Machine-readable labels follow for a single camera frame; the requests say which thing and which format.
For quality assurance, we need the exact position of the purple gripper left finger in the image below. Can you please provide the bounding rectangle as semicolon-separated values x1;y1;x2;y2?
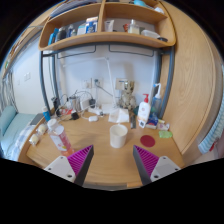
43;144;95;187

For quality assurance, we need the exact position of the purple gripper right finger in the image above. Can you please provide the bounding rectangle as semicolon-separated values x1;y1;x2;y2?
132;144;182;186

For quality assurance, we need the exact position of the red round coaster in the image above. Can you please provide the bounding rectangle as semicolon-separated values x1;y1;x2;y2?
140;135;155;147

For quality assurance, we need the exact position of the clear bottle pink label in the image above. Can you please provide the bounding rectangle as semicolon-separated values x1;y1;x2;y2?
47;119;74;157

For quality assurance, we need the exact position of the green small cloth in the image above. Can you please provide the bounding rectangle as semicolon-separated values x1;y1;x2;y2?
159;130;173;138

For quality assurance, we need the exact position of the white paper cup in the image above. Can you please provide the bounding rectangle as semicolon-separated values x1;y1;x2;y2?
110;124;128;148

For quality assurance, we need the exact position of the white computer mouse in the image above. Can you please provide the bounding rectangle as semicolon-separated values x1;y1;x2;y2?
88;115;98;122

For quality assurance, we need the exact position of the white pump bottle red cap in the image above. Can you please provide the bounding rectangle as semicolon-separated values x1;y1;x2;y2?
137;94;151;128

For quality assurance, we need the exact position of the white tissue pack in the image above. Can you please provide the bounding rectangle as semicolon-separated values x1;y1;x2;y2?
108;108;129;123

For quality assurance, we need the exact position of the white power strip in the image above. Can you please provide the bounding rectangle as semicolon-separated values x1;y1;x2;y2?
88;104;115;115

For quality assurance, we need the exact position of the clear blue pump bottle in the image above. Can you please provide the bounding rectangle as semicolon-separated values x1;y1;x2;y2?
152;83;162;116

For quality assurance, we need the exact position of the white desk lamp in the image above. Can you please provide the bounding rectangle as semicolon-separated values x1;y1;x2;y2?
63;57;116;107

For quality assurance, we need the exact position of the Groot figurine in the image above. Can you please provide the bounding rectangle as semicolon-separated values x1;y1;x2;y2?
119;81;136;111

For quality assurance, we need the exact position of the teal bed pillow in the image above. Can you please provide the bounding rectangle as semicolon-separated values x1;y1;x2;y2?
0;106;17;134

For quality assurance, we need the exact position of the clear jar on shelf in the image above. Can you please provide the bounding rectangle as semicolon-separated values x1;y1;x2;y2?
128;19;140;34

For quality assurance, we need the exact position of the blue white box on shelf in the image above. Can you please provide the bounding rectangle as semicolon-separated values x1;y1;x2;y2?
85;17;98;34

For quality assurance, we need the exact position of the white tube on shelf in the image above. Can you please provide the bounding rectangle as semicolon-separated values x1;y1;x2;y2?
104;20;114;32

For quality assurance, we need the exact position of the wooden wall shelf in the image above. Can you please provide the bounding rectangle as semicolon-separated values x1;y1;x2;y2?
39;0;176;51

